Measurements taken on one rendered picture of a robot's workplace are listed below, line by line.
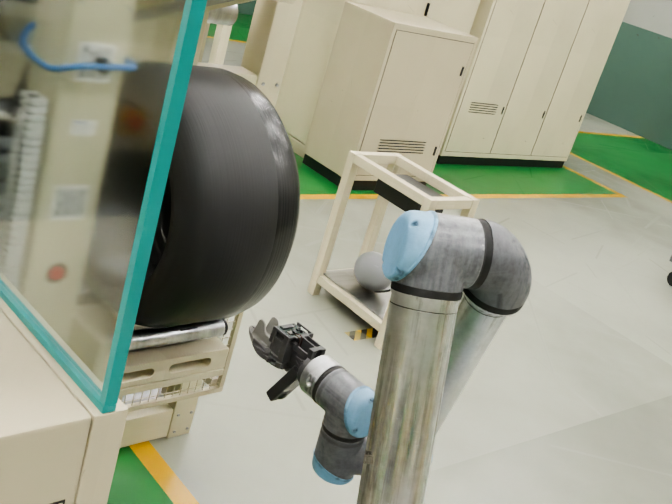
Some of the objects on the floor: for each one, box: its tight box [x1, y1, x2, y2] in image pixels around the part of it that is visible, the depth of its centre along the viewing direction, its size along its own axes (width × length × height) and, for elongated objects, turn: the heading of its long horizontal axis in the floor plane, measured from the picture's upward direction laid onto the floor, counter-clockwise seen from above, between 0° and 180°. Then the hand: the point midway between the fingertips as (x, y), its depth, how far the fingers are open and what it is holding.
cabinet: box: [302, 1, 478, 190], centre depth 670 cm, size 90×56×125 cm, turn 96°
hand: (253, 332), depth 194 cm, fingers closed
